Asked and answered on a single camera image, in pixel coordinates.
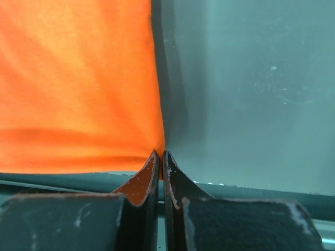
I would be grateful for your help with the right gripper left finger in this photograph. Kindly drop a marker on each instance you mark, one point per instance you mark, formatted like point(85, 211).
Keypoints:
point(125, 219)

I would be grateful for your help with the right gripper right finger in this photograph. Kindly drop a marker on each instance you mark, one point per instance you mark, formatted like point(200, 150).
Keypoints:
point(195, 220)

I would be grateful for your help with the orange t-shirt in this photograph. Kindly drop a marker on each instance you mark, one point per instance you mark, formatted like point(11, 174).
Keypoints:
point(79, 87)

